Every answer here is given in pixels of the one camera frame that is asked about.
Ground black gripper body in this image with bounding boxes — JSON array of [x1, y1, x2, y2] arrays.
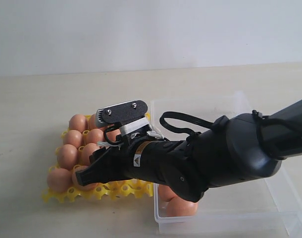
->
[[101, 140, 188, 186]]

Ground brown egg nine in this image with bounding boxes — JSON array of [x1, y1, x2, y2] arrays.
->
[[79, 143, 100, 166]]

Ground brown egg fourteen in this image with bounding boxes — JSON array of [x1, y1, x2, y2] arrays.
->
[[85, 128, 104, 144]]

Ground brown egg seven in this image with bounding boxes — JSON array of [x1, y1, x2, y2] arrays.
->
[[57, 144, 78, 170]]

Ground brown egg eight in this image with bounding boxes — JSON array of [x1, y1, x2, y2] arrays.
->
[[62, 130, 83, 148]]

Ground brown egg six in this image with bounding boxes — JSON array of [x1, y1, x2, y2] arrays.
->
[[71, 165, 99, 191]]

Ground brown egg two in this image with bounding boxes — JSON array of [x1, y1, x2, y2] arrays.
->
[[88, 114, 98, 130]]

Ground brown egg one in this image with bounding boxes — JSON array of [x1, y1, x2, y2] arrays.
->
[[69, 114, 88, 132]]

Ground brown egg thirteen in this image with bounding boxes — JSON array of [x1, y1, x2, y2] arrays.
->
[[158, 184, 177, 202]]

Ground brown egg five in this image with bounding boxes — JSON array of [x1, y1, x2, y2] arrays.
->
[[47, 168, 72, 193]]

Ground brown egg fifteen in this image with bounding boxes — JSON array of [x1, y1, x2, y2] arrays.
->
[[166, 197, 198, 217]]

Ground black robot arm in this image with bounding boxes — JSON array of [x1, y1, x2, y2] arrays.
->
[[76, 100, 302, 202]]

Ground yellow plastic egg tray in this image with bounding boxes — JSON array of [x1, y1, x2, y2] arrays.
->
[[42, 115, 153, 203]]

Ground clear plastic container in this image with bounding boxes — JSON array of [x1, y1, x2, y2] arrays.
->
[[150, 91, 302, 238]]

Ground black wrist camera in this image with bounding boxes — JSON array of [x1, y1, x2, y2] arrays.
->
[[95, 100, 151, 136]]

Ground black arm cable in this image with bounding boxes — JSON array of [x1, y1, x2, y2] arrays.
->
[[159, 111, 216, 136]]

